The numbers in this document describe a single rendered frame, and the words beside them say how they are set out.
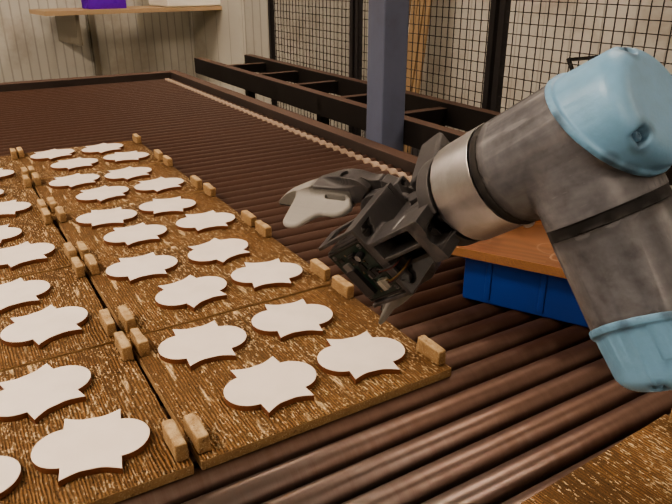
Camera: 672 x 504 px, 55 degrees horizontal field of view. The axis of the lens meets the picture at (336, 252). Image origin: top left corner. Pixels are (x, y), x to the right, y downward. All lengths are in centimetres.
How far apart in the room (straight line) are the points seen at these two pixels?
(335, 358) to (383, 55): 143
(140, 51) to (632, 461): 563
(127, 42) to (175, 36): 44
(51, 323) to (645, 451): 94
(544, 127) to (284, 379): 68
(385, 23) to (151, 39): 411
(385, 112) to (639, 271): 196
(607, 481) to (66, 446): 67
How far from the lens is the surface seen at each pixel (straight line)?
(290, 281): 128
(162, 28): 622
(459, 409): 100
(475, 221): 45
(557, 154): 39
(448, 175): 45
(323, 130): 255
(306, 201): 59
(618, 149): 38
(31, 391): 106
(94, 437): 93
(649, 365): 41
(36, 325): 124
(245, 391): 97
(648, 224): 40
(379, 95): 231
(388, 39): 228
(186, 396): 99
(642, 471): 93
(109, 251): 152
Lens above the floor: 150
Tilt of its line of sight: 23 degrees down
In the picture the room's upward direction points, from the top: straight up
